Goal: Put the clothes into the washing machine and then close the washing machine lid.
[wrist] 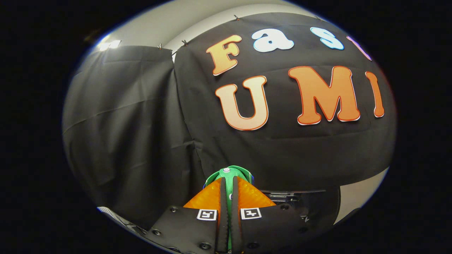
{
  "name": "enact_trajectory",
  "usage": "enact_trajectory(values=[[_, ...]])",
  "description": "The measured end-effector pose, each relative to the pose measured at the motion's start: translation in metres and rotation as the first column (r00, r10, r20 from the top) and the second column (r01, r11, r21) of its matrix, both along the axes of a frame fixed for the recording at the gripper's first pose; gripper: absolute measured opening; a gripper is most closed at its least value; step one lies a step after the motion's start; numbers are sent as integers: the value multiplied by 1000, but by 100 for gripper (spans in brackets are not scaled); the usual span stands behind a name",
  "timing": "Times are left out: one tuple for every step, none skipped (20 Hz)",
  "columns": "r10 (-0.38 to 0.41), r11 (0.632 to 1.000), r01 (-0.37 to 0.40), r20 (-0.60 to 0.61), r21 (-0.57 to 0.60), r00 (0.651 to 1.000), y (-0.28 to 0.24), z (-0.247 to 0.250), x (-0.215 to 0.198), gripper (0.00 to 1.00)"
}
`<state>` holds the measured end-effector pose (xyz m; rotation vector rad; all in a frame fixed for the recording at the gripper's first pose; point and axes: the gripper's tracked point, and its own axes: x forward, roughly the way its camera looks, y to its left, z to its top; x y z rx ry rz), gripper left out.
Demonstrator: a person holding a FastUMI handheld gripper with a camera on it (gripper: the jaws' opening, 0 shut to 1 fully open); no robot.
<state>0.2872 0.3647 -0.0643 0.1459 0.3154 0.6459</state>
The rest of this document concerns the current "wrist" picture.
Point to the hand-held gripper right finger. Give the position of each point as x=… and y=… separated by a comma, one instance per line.
x=236, y=218

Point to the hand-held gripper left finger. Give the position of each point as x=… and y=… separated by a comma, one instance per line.
x=222, y=218

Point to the green polo shirt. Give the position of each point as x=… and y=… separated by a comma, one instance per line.
x=229, y=173

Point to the light grey ribbed object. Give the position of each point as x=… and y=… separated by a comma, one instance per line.
x=120, y=218

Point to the black backdrop cloth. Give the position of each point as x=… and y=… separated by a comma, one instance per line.
x=141, y=123

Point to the row of cloth clips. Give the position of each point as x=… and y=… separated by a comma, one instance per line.
x=236, y=17

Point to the ceiling light strip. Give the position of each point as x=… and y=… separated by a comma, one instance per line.
x=110, y=44

